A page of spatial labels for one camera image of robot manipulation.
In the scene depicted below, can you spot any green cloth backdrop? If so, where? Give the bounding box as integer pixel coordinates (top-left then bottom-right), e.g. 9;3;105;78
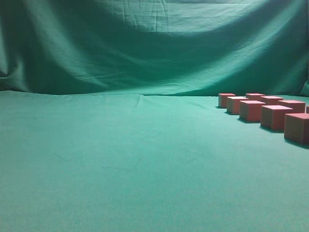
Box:
0;0;309;232

